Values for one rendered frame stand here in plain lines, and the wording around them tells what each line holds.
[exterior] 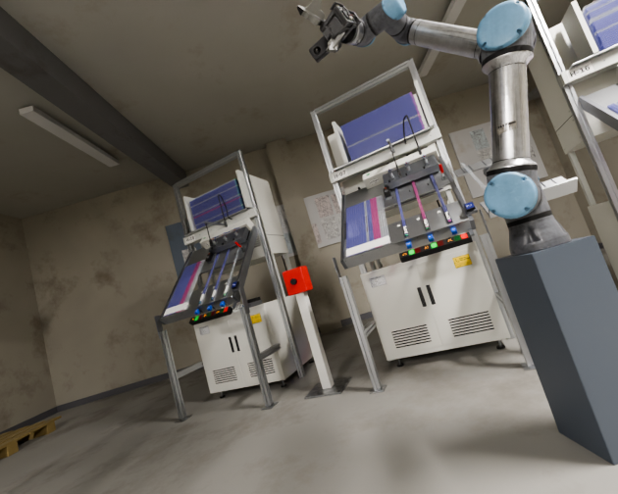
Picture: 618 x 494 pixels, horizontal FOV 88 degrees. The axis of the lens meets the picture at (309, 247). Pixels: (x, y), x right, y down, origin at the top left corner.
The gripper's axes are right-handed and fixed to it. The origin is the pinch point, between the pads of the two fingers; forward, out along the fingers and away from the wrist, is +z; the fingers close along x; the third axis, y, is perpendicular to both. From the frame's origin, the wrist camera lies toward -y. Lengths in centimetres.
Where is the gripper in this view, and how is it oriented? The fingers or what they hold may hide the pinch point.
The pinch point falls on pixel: (310, 30)
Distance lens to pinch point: 109.5
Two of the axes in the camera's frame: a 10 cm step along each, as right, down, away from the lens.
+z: -5.4, 4.0, -7.4
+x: 5.9, 8.1, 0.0
